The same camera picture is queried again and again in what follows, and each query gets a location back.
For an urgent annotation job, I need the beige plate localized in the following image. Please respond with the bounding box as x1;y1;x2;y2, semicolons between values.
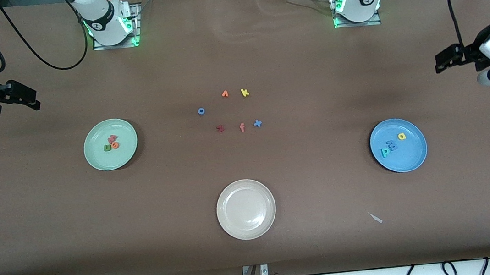
213;176;280;244

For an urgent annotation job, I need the light green plate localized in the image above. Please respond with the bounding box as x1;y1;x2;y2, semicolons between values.
81;116;141;174

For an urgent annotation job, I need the long looping black cable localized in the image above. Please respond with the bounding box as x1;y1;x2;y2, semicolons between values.
0;0;92;77

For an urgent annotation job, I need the blue plate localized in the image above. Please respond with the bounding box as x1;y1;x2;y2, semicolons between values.
367;115;430;176

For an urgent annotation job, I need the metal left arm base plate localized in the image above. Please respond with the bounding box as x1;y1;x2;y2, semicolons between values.
330;0;383;30

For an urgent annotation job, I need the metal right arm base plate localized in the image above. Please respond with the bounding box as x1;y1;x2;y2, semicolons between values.
89;2;143;52

